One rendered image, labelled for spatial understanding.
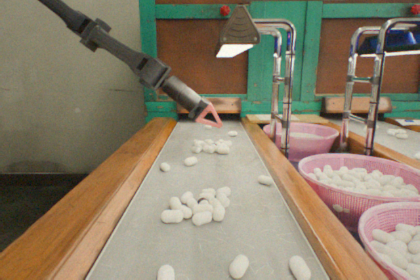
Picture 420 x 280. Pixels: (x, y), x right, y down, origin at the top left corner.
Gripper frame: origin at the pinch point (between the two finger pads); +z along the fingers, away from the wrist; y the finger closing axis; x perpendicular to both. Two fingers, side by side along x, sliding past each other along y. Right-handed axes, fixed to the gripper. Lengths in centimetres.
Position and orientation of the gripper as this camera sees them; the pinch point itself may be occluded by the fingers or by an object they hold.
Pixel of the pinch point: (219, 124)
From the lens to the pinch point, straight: 84.2
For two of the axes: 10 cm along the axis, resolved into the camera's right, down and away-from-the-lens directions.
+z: 7.7, 6.3, 1.2
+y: 0.0, -1.9, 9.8
